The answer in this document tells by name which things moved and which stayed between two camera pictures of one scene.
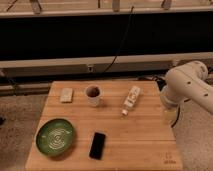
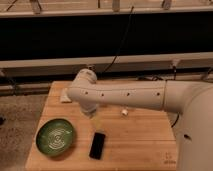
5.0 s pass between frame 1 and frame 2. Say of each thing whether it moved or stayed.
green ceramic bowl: stayed
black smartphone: stayed
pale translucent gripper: moved
